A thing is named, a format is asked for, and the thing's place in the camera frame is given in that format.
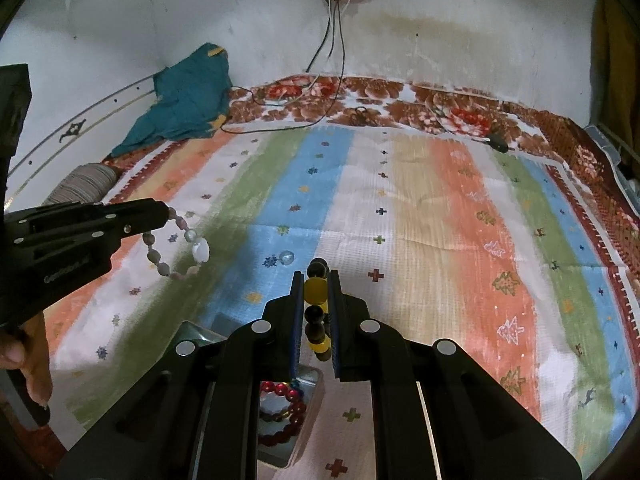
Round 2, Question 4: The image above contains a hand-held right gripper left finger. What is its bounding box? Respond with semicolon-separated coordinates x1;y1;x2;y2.
55;271;306;480

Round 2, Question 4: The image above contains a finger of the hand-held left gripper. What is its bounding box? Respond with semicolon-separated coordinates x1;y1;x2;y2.
12;221;136;263
4;198;169;235

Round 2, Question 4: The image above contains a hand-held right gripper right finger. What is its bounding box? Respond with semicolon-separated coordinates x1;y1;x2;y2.
327;269;583;480

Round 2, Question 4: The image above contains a dark and yellow bead bracelet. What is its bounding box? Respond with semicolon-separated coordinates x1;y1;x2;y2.
305;257;333;363

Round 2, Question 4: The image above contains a pale pink white bead bracelet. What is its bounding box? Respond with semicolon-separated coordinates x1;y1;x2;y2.
142;206;211;281

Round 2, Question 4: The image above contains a red bead bracelet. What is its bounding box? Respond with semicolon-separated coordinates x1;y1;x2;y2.
257;380;307;448

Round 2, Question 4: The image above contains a silver metal tin box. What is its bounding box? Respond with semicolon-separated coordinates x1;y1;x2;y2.
174;319;322;468

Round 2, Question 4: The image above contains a person's left hand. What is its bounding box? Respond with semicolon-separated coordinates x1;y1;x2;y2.
0;310;53;413

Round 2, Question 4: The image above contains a grey striped rolled cloth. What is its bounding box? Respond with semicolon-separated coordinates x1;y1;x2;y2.
41;162;119;207

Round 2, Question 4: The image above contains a teal cloth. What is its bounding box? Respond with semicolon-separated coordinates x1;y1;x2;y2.
110;42;233;158

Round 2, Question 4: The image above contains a striped pastel woven mat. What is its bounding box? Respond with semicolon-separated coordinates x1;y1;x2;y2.
44;124;640;480

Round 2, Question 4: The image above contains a mustard hanging garment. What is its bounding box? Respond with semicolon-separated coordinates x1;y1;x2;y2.
592;0;640;128

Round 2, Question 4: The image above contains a white charging cable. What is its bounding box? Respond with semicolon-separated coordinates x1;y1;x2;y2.
265;0;341;108

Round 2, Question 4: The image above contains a black power cable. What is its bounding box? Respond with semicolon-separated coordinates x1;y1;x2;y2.
227;2;347;135
305;2;335;72

